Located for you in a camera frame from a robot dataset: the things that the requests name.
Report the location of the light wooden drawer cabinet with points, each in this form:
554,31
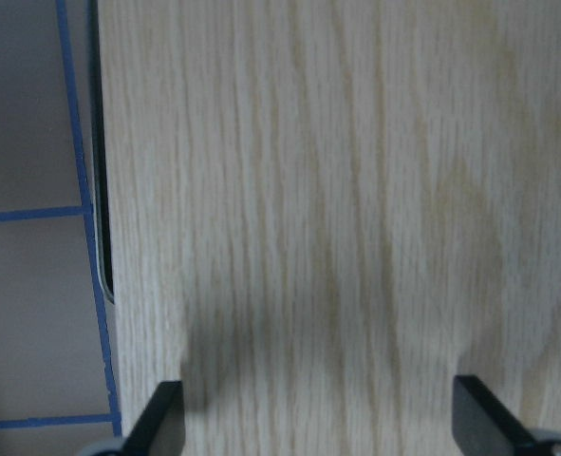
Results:
322,211

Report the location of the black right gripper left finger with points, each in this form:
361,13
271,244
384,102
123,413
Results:
160,429

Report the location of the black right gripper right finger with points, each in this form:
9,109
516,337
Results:
482,425

